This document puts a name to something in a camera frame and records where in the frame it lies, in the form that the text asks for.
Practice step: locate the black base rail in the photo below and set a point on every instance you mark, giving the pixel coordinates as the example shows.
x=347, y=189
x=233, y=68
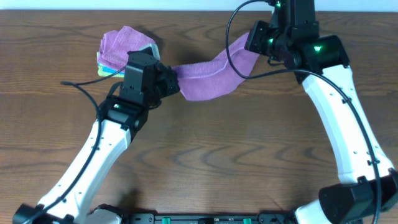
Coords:
x=109, y=214

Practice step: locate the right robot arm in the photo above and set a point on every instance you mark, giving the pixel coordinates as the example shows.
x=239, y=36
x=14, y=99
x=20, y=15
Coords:
x=367, y=178

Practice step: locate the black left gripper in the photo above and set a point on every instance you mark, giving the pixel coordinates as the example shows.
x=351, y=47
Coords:
x=175, y=83

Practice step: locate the folded yellow-green cloth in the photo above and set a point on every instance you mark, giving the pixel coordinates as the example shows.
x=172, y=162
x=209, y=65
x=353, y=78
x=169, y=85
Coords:
x=118, y=75

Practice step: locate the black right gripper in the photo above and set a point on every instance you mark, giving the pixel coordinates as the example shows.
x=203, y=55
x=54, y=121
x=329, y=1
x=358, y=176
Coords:
x=259, y=28

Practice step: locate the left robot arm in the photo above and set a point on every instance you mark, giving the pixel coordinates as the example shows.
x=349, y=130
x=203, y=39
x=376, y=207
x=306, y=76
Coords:
x=118, y=119

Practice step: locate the folded blue cloth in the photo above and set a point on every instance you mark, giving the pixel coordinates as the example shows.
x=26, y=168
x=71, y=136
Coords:
x=104, y=70

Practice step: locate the purple microfiber cloth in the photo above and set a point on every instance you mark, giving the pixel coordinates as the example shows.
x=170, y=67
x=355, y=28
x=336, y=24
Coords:
x=208, y=80

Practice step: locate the folded purple cloth on stack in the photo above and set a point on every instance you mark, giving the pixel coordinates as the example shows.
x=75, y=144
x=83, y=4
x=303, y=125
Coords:
x=115, y=45

